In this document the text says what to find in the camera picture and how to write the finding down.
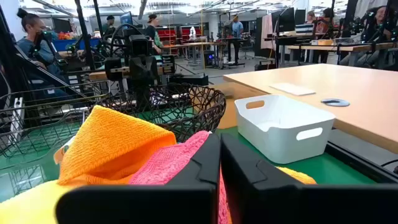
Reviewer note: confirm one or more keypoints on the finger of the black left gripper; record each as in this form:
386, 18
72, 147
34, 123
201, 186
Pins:
136, 73
152, 73

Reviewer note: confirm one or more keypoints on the black monitor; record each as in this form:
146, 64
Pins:
283, 20

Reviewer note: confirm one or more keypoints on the black frame post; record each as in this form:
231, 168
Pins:
84, 37

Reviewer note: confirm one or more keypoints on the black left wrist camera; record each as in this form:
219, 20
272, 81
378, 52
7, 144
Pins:
140, 45

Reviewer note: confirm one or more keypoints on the white plastic bin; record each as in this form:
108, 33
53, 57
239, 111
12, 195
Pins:
280, 146

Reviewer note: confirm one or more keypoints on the red storage shelf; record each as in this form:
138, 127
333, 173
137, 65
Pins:
168, 33

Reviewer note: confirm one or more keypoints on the black woven round basket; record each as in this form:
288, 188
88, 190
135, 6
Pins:
199, 109

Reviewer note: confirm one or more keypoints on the background wooden table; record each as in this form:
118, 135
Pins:
342, 48

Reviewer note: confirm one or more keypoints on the pink hanging cloth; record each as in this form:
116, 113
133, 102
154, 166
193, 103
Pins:
266, 31

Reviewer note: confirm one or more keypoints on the person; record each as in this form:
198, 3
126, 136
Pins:
311, 17
109, 26
323, 25
237, 29
152, 34
377, 21
34, 49

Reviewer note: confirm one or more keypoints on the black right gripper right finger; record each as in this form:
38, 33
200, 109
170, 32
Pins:
280, 202

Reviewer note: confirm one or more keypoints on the green table mat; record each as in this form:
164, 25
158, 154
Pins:
326, 171

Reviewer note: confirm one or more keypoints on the white rectangular pad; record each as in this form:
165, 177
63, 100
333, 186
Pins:
292, 89

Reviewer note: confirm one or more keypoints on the yellow microfiber towel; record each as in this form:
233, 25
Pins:
28, 205

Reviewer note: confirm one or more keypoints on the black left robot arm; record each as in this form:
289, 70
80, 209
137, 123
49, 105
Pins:
142, 101

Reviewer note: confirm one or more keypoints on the pink microfiber towel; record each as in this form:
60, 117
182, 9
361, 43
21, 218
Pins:
168, 161

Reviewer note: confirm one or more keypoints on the black table frame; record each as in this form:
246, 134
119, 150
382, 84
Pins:
357, 161

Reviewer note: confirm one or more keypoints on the orange microfiber towel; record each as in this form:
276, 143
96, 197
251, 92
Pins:
109, 140

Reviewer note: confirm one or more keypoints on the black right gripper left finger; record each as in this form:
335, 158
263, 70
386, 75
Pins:
186, 202

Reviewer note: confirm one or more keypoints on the light wooden desk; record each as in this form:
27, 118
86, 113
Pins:
342, 84

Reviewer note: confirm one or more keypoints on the blue-screen monitor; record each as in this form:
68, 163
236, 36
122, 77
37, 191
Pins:
126, 18

